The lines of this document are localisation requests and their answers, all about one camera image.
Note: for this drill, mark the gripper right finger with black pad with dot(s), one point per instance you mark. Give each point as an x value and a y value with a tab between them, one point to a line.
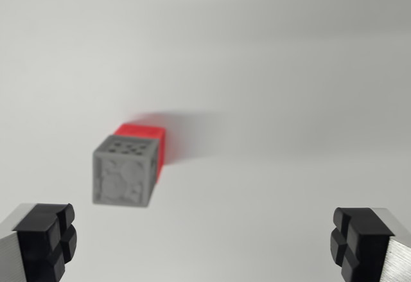
369	246

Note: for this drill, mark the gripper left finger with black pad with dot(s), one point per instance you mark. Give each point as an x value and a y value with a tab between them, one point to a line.
38	243

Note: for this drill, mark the grey embossed soft cube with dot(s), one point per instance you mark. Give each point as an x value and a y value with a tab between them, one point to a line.
123	171

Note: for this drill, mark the red soft cube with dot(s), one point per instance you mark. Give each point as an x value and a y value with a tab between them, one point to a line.
151	139

